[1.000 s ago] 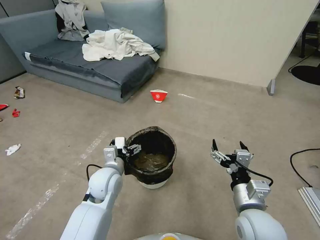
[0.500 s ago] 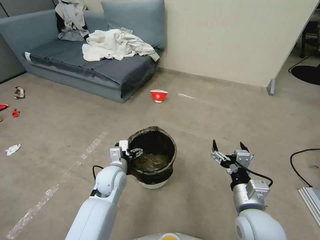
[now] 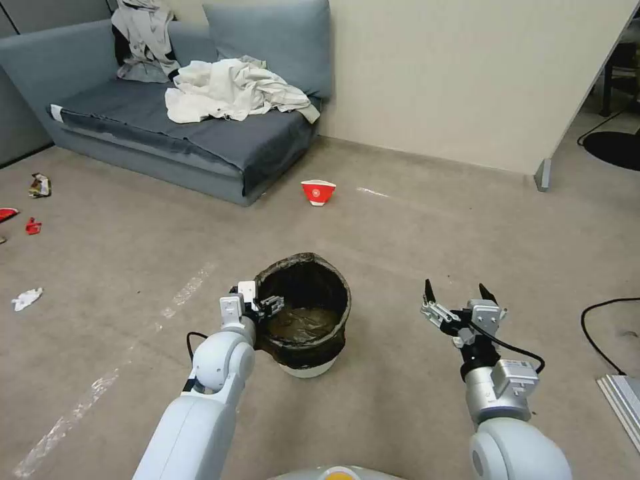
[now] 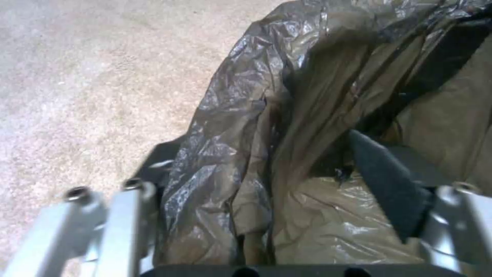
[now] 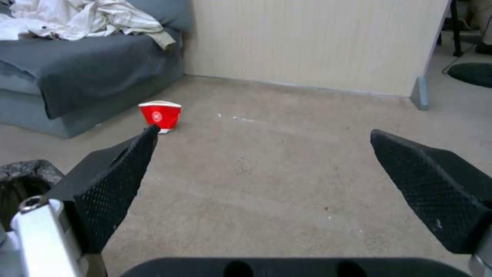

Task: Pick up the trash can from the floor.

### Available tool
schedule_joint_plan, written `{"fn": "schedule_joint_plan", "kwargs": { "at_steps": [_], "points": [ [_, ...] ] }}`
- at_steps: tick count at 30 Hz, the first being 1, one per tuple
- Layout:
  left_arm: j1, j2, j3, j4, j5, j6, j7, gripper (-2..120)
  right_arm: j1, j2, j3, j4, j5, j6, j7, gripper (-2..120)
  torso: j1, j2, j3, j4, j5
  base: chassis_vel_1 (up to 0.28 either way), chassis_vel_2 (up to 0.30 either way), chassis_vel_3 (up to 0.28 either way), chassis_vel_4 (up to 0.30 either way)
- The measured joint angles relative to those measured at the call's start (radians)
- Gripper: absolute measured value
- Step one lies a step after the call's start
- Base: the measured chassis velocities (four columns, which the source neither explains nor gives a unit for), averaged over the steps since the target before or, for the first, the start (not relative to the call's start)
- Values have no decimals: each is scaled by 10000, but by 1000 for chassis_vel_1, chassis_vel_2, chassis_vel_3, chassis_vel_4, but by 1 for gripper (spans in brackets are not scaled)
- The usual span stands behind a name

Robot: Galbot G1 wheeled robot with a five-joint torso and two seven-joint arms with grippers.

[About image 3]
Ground red and white paper cup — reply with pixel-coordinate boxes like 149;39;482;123
300;179;337;209

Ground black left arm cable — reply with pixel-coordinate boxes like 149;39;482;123
185;331;210;362

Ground white robot front shell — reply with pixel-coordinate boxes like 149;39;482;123
271;464;397;480

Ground grey and black jacket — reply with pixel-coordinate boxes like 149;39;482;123
110;0;182;84

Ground blue-grey sofa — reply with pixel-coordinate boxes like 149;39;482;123
0;0;335;209

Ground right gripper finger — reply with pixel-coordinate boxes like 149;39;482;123
419;279;462;327
478;283;509;317

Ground crumpled white tissue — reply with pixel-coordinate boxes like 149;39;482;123
11;287;45;313

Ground white trash can black bag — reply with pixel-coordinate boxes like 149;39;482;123
253;252;353;379

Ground blue-grey sofa cushion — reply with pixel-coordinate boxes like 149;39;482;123
201;0;334;101

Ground thin black cable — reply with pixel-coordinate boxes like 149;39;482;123
577;109;625;147

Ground black furniture leg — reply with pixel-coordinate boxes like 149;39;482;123
601;62;614;117

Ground stacked white boards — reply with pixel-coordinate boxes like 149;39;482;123
595;374;640;453

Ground black floor cable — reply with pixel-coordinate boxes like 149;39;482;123
581;297;640;377

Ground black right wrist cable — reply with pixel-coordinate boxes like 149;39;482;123
469;319;547;375

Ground black round floor base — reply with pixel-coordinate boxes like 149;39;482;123
583;131;640;173

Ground crumpled white cloth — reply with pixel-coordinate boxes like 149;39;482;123
164;57;321;125

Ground crumpled brown snack wrapper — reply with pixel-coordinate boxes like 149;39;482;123
27;173;54;199

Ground grey partition foot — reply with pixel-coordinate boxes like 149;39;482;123
533;158;554;193

